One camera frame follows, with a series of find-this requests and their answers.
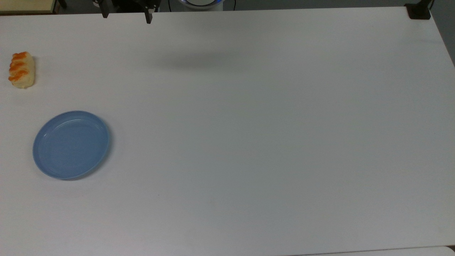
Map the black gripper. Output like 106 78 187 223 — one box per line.
101 0 159 25

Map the bread roll with orange stripes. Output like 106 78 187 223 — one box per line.
8 52 36 89

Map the blue round plate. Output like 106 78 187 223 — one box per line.
32 111 111 180

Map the wooden side desk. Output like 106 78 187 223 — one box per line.
0 0 58 15

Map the black camera stand clamp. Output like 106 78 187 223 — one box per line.
405 0 435 20

